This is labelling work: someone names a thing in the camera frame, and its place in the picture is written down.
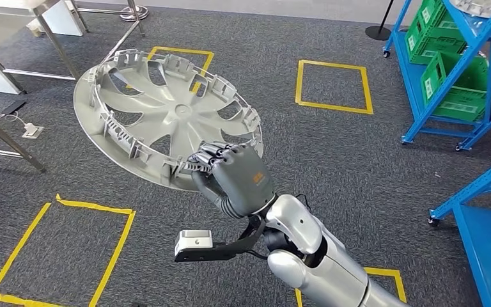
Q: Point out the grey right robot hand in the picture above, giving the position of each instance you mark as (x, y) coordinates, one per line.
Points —
(245, 178)

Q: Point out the grey plastic wheel hubcap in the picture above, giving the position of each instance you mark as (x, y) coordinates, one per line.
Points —
(173, 112)
(478, 6)

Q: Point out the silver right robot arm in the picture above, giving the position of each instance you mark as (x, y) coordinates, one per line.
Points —
(326, 267)

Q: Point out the yellow floor tape square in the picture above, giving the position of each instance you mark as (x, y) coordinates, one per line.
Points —
(93, 206)
(182, 50)

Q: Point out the floor power socket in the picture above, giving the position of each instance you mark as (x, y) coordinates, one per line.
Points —
(33, 131)

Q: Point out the black flat floor plate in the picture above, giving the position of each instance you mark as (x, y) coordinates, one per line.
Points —
(14, 107)

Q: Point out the stainless steel table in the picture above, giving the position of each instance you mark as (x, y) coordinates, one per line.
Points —
(0, 6)

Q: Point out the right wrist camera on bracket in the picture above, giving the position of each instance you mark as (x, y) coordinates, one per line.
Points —
(207, 250)

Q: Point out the chrome post with round base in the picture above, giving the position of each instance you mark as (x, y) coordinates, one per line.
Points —
(134, 12)

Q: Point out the black post with round base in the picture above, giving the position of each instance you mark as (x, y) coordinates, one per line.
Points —
(379, 29)

